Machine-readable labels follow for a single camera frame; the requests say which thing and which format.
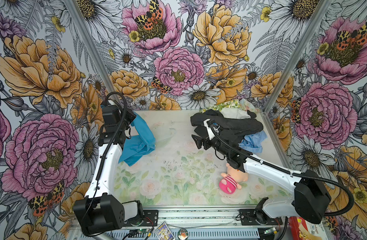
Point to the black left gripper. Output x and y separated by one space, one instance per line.
130 113

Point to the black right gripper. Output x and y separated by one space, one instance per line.
206 138

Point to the teal blue cloth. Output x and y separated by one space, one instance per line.
139 145

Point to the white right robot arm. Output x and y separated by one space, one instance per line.
308 199

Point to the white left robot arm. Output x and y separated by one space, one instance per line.
100 211

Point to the lemon print cloth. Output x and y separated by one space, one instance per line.
234 104

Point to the light blue cloth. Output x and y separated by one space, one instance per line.
253 142

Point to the pastel floral cloth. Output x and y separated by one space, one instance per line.
248 106

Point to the dark grey denim jeans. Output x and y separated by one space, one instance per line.
230 129

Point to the pink pig plush toy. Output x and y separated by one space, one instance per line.
232 179

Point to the round badge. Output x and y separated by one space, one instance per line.
183 234

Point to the colourful card pack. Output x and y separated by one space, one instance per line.
162 232

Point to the red snack box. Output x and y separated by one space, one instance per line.
304 230

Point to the front aluminium rail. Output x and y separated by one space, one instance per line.
202 223

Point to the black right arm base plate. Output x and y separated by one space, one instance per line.
250 217

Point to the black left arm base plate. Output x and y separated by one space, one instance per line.
150 219

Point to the left aluminium corner post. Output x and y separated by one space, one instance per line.
83 31

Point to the aluminium corner frame post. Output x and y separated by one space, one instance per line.
314 23

